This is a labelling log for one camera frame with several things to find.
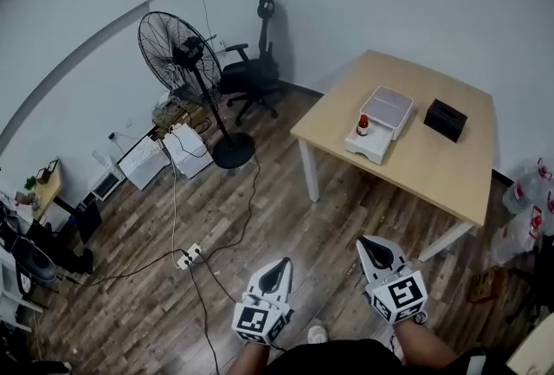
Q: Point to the person's left forearm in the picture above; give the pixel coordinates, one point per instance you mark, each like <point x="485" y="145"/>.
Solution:
<point x="253" y="360"/>

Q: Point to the black computer case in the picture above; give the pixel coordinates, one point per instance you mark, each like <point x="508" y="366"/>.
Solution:
<point x="90" y="217"/>

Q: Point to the white container with grey lid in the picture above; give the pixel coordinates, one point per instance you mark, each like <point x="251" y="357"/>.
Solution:
<point x="387" y="109"/>

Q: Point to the white power strip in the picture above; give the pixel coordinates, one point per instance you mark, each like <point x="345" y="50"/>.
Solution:
<point x="190" y="255"/>

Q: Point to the person's white left shoe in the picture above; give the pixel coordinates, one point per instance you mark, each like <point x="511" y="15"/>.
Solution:
<point x="317" y="334"/>

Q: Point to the black bag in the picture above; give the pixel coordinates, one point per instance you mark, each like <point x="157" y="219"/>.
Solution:
<point x="541" y="278"/>

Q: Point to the small potted plant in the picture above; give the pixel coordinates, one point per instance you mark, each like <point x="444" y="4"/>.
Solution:
<point x="45" y="174"/>

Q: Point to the clear acrylic frame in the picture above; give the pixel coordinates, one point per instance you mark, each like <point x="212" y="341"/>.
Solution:
<point x="220" y="44"/>

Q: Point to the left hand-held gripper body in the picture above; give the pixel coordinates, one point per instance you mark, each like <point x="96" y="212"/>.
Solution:
<point x="255" y="319"/>

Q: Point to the small red-capped bottle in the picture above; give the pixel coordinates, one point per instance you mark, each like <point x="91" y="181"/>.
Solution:
<point x="363" y="125"/>

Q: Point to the person's right forearm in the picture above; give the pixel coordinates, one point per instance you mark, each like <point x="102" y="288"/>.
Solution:
<point x="420" y="343"/>

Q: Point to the black tissue box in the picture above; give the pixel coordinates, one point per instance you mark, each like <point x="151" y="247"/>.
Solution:
<point x="446" y="118"/>

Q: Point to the white table leg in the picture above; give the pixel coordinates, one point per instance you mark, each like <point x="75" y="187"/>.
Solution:
<point x="446" y="241"/>
<point x="311" y="174"/>

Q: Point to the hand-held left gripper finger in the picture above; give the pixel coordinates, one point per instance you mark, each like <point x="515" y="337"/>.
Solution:
<point x="289" y="286"/>
<point x="257" y="278"/>

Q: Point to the black standing fan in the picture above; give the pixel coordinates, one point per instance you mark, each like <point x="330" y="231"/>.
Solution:
<point x="233" y="152"/>

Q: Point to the dark grey round seat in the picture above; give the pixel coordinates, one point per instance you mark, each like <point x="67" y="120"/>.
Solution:
<point x="34" y="263"/>

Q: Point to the white microwave oven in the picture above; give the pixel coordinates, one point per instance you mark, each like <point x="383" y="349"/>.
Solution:
<point x="106" y="185"/>

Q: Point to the small wooden side table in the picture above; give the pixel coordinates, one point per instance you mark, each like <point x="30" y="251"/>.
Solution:
<point x="47" y="193"/>

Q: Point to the clear plastic water jug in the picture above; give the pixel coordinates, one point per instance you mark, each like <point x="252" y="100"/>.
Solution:
<point x="515" y="239"/>
<point x="526" y="187"/>

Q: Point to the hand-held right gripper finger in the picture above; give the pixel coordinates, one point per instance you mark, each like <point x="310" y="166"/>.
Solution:
<point x="396" y="254"/>
<point x="365" y="267"/>

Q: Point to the black office chair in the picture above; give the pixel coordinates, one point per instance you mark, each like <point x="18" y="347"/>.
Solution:
<point x="249" y="76"/>

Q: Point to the person's black shorts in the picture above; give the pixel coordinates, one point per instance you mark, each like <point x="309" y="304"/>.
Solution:
<point x="346" y="360"/>

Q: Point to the brown cardboard piece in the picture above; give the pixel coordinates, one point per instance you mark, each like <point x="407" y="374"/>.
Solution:
<point x="488" y="286"/>

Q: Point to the pale wooden board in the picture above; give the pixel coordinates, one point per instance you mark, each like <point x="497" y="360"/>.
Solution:
<point x="536" y="347"/>

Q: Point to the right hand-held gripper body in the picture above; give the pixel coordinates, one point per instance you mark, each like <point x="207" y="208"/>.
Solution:
<point x="402" y="295"/>

